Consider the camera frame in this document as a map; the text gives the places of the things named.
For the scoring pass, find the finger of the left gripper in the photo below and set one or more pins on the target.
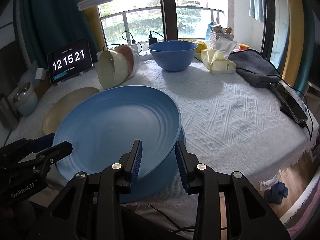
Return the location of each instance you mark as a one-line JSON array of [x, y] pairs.
[[53, 154], [44, 142]]

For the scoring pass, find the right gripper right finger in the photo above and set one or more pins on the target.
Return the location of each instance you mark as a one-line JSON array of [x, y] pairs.
[[187, 163]]

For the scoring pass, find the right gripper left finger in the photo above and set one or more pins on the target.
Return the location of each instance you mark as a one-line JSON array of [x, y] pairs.
[[130, 165]]

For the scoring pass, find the large blue plate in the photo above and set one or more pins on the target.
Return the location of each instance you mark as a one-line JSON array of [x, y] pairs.
[[157, 168]]

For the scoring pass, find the beige plate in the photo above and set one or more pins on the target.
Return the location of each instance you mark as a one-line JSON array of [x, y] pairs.
[[63, 107]]

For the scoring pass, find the small blue plate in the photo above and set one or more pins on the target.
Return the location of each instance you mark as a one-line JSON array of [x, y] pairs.
[[106, 125]]

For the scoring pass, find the cream green bowl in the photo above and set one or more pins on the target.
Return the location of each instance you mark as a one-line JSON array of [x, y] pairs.
[[112, 68]]

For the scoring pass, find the pink strawberry bowl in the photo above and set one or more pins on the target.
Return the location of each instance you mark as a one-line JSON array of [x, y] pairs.
[[133, 58]]

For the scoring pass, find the large blue bowl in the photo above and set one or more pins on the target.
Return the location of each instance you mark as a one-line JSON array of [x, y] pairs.
[[173, 55]]

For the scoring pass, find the stacked steel pastel bowls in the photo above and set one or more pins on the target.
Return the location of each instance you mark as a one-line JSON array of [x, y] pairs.
[[25, 99]]

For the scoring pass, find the small white box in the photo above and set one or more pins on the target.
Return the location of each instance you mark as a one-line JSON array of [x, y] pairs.
[[41, 74]]

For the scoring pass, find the tablet showing clock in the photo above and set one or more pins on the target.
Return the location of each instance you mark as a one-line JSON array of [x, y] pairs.
[[69, 61]]

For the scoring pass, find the yellow tissue pack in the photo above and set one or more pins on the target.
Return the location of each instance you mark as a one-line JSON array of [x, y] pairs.
[[217, 59]]

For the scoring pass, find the white power strip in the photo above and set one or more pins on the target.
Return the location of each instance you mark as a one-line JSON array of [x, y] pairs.
[[145, 53]]

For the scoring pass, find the white phone charger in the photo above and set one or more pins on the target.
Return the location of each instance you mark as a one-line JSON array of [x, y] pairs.
[[135, 46]]

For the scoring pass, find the grey folded cloth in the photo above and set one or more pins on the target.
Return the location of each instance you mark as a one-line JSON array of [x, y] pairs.
[[254, 68]]

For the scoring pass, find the yellow wet wipes pack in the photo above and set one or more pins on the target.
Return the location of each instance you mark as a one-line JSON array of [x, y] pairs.
[[201, 44]]

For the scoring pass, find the black power adapter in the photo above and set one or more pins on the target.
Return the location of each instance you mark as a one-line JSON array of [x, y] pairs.
[[152, 40]]

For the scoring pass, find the orange lidded jar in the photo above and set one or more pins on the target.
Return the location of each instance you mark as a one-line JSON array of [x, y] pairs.
[[243, 47]]

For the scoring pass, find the white woven basket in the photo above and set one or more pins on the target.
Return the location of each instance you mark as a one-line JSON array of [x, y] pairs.
[[213, 37]]

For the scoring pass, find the white desk lamp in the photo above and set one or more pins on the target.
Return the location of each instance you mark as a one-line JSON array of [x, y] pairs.
[[85, 4]]

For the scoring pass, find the hanging light blue towel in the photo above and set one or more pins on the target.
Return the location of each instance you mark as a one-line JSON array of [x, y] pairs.
[[257, 10]]

